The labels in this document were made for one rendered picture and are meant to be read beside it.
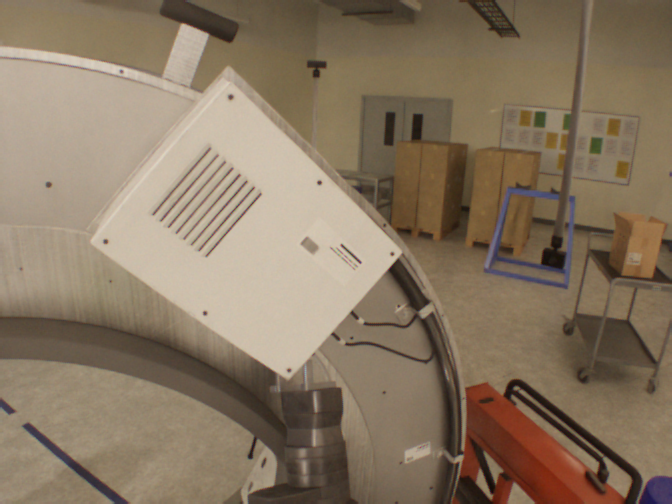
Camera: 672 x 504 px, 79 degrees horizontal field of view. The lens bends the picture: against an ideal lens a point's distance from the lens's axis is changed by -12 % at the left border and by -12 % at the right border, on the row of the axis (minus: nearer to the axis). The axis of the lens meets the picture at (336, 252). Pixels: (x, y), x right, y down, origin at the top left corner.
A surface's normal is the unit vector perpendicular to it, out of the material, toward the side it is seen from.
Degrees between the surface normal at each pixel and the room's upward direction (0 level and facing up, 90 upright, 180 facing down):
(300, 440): 65
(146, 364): 90
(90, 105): 90
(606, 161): 90
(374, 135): 90
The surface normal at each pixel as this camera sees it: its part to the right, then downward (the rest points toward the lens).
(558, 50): -0.49, 0.24
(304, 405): -0.71, -0.14
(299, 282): 0.36, 0.29
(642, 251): -0.22, 0.28
